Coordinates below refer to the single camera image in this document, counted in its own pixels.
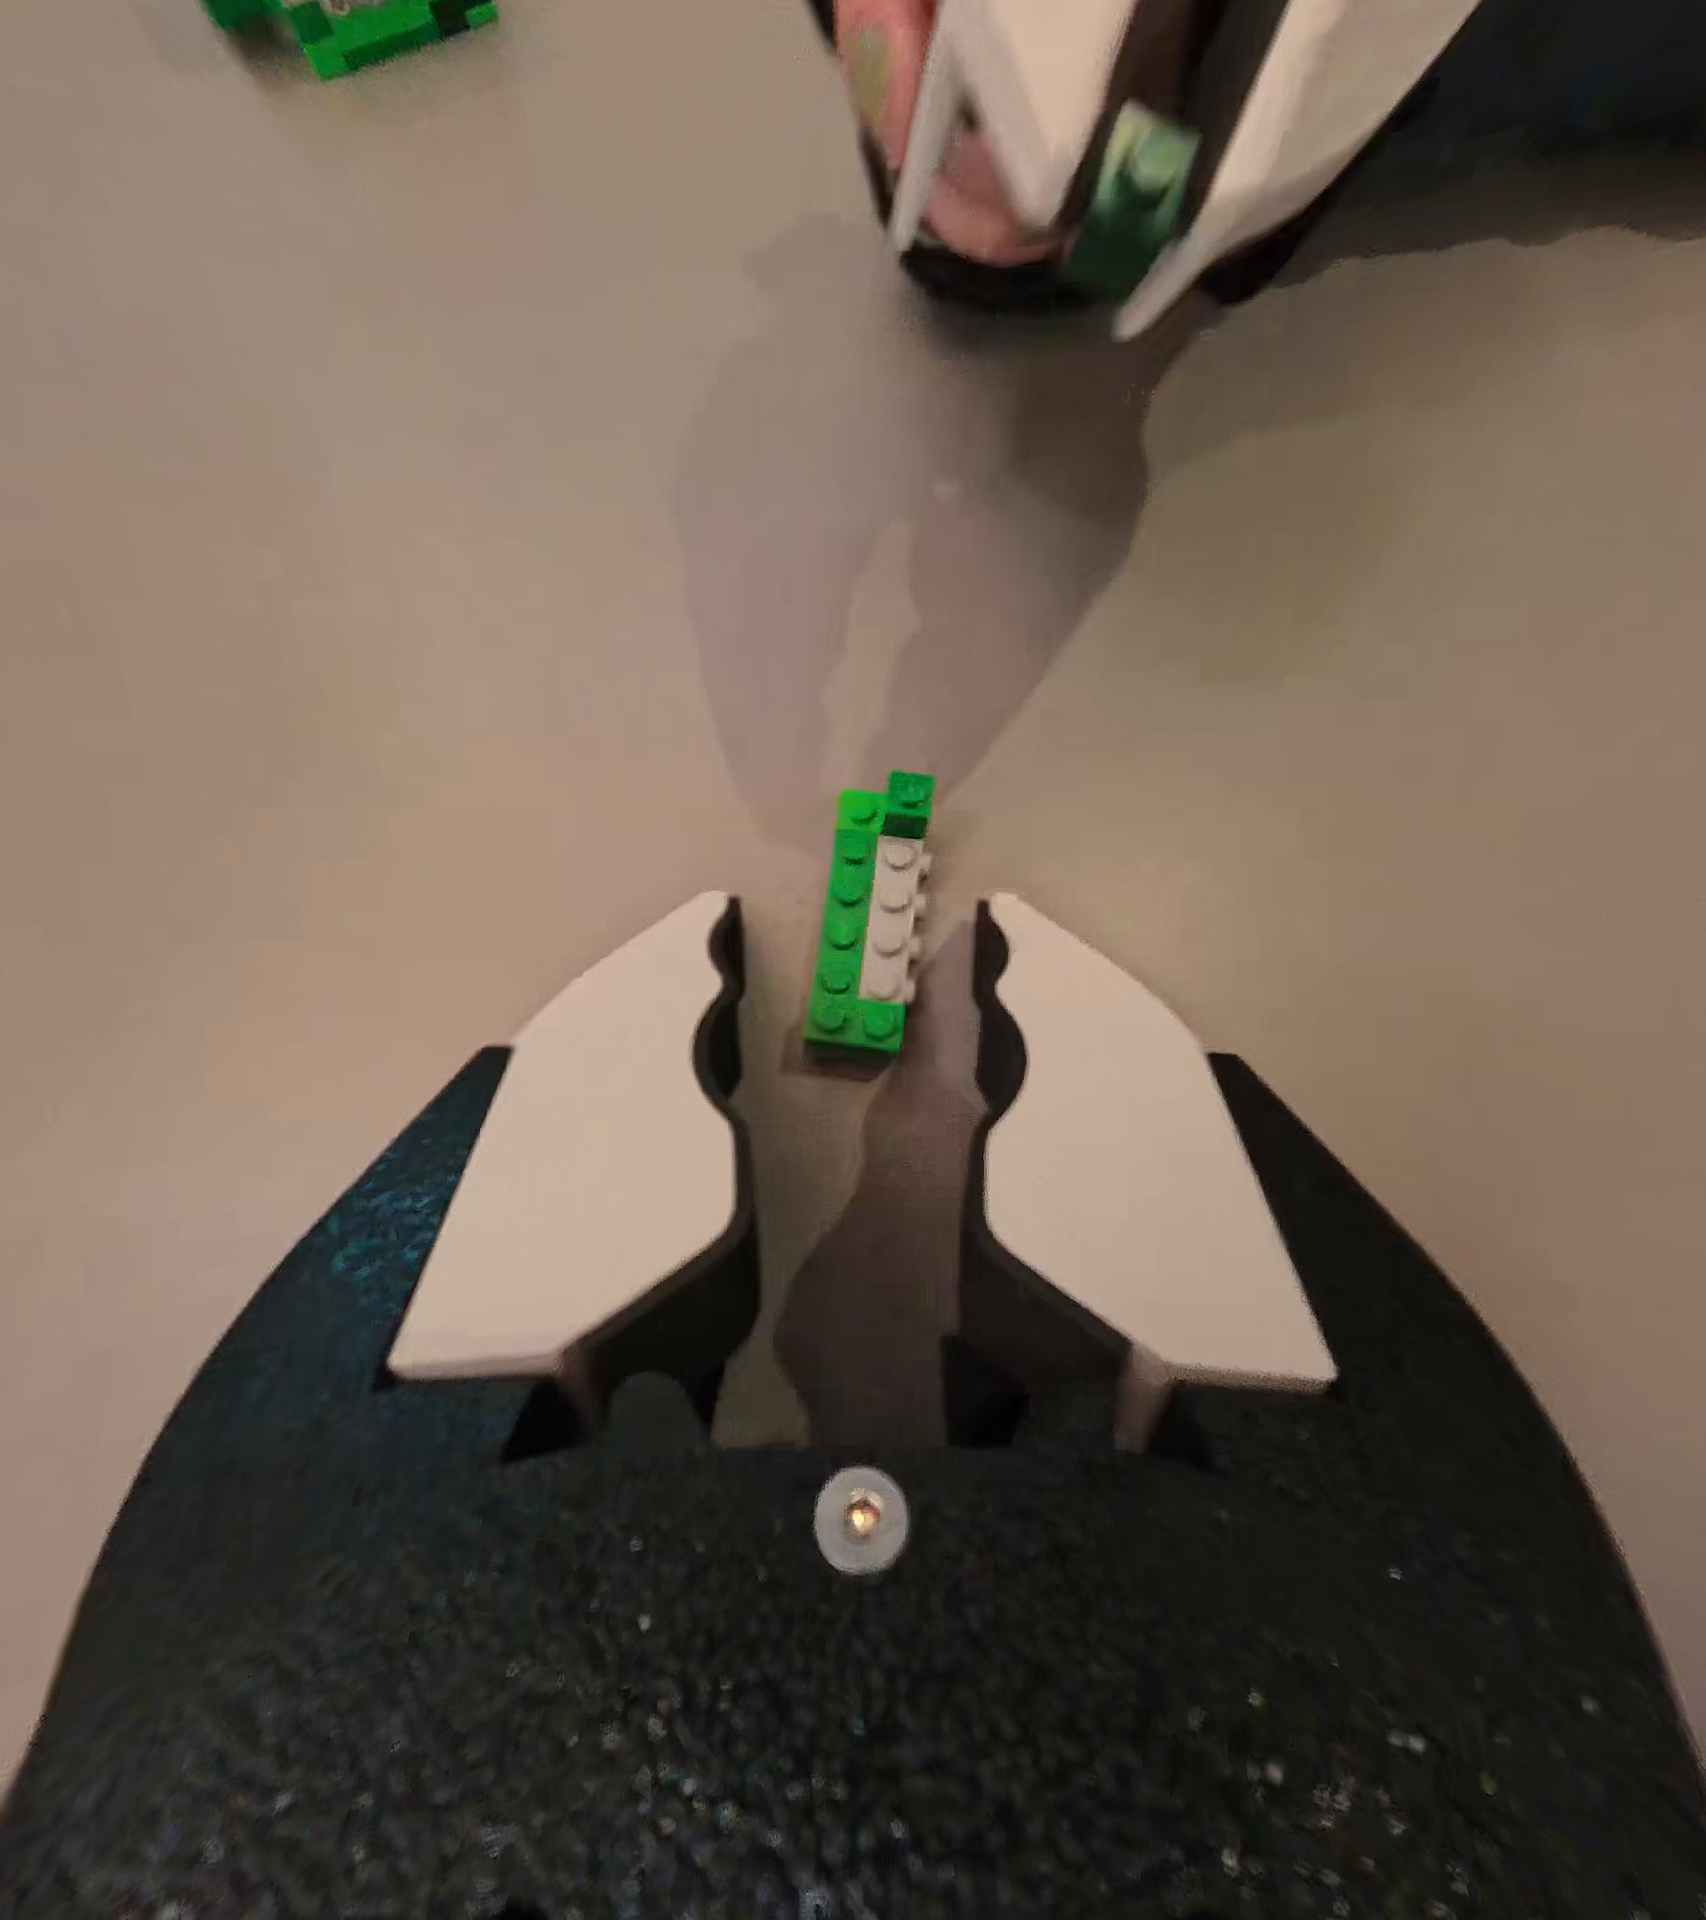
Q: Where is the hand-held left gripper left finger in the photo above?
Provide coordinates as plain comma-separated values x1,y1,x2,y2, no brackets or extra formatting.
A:
384,891,762,1386

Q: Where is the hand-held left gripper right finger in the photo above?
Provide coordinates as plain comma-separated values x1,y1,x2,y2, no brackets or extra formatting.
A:
969,891,1340,1391

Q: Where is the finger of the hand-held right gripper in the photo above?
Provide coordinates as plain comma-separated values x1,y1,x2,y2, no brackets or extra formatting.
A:
1110,0,1487,344
886,0,1144,254

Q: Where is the dark green toy brick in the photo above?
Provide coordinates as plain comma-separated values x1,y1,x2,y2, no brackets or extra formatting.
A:
1059,103,1203,302

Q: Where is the green and grey brick assembly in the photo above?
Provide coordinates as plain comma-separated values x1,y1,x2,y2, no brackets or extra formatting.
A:
802,770,940,1071

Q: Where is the person's right hand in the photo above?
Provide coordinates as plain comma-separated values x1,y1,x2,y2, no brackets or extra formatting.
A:
833,0,1072,276

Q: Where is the green brick build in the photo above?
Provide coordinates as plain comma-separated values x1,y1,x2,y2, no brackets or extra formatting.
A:
196,0,503,86

